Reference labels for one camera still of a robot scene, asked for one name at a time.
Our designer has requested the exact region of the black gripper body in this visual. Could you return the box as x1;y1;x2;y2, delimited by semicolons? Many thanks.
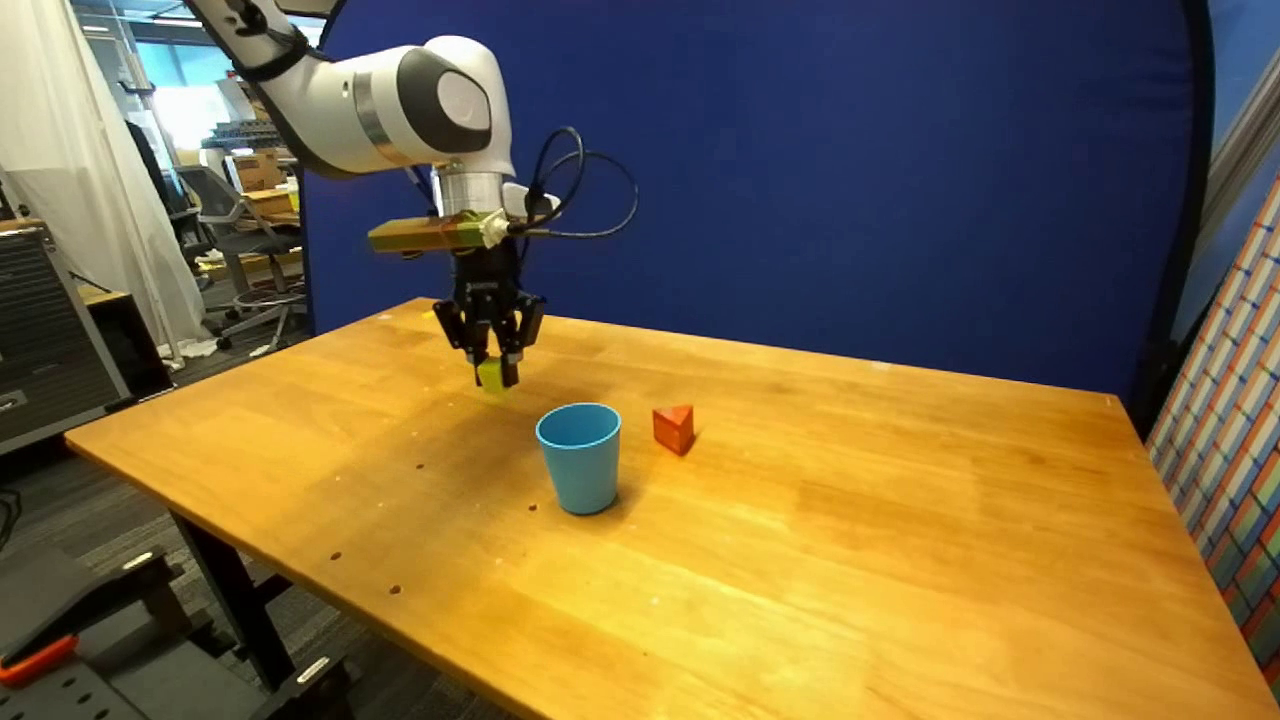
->
452;245;524;345

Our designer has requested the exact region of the yellow cube block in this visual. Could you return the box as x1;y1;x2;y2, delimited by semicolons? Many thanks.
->
478;355;510;394

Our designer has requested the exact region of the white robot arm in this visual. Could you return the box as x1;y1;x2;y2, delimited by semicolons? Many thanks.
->
183;0;543;389

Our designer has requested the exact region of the blue plastic cup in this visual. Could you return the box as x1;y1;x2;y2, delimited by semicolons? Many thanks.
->
537;398;625;517

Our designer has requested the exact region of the red triangular block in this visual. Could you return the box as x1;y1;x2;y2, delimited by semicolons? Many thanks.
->
654;402;698;454

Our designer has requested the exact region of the background shelf with boxes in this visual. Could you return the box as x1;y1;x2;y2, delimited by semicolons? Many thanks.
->
202;70;301;228

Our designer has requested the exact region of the black table leg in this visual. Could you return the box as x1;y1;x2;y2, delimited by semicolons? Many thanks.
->
175;520;292;688

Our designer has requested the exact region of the black equipment case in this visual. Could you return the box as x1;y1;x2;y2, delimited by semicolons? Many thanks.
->
0;223;127;451

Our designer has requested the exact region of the white curtain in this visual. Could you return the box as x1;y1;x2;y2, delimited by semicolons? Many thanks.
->
0;0;215;364

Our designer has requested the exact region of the blue round backdrop screen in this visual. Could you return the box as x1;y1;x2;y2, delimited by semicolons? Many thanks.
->
326;0;1211;411

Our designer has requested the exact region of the colourful checkered panel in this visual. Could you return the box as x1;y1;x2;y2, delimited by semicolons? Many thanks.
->
1147;184;1280;692

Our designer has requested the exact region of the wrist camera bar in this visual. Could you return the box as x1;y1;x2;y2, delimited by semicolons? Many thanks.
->
368;211;514;257

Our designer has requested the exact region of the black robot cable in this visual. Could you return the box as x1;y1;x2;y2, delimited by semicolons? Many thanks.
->
524;125;643;249

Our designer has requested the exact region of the black cart with orange handle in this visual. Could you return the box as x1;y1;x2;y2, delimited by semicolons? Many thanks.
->
0;553;358;720

